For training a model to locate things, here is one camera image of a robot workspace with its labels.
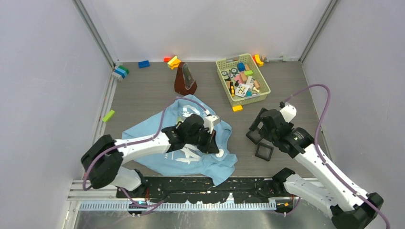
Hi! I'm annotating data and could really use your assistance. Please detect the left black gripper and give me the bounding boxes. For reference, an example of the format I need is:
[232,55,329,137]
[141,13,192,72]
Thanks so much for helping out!
[185,125,219,153]

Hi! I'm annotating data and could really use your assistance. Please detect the light blue printed t-shirt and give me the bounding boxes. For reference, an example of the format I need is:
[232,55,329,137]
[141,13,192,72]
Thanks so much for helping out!
[135,95,237,185]

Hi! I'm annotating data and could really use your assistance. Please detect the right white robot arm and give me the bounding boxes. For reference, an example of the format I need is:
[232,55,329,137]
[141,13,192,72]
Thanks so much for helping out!
[246,105,384,229]

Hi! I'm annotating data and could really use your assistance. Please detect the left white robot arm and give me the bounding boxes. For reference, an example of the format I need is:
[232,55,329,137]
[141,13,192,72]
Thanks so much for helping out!
[81,114,223,198]

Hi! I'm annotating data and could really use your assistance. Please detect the yellow brick near basket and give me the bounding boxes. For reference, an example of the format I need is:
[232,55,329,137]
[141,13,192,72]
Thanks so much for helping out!
[232,105,243,112]

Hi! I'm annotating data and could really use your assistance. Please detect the yellow red corner blocks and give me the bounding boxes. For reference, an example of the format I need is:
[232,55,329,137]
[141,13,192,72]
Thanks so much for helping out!
[252,54,268,67]

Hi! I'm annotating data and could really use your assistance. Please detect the green plastic basket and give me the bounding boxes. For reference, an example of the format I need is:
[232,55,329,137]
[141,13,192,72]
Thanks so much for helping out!
[215,53,271,107]

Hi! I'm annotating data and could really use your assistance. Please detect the brown metronome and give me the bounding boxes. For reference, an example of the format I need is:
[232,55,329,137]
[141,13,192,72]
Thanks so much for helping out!
[174,62,197,96]

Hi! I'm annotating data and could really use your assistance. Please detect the yellow orange toy block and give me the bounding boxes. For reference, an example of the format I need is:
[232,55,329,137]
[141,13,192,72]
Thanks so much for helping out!
[167,55,181,70]

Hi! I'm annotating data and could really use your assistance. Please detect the lime green toy brick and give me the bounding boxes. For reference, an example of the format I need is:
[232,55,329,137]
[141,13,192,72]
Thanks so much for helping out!
[102,110,115,123]

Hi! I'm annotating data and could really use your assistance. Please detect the blue toy brick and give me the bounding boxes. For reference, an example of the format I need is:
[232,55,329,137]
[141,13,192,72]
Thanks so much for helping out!
[138,60,150,69]

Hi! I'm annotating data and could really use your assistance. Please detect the stacked blue green bricks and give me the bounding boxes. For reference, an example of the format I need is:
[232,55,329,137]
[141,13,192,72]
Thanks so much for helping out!
[112,65,129,81]

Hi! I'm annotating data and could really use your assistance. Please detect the black square frame box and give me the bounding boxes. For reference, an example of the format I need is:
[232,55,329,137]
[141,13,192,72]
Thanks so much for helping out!
[255,142,274,162]
[246,128,263,145]

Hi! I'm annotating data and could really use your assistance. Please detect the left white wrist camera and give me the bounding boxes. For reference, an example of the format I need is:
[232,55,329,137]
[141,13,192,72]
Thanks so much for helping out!
[203,114,221,134]

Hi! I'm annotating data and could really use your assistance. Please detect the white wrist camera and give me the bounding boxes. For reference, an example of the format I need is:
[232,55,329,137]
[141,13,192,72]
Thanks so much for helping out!
[203,114,221,134]
[279,103,297,123]

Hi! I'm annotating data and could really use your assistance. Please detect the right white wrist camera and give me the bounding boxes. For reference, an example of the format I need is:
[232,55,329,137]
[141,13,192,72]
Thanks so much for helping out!
[279,103,297,123]

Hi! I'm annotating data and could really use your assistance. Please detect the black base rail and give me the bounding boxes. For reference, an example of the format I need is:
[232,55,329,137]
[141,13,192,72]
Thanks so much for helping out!
[116,177,294,204]

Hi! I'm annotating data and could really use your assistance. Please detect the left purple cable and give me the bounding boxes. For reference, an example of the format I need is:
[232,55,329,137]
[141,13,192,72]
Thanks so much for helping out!
[82,97,210,216]

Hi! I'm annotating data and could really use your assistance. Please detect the purple cable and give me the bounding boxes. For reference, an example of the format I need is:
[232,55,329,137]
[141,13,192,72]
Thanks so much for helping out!
[82,97,210,216]
[280,83,391,229]

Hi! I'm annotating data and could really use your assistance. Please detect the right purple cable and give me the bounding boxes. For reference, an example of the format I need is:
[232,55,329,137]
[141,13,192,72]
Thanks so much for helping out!
[280,83,391,229]

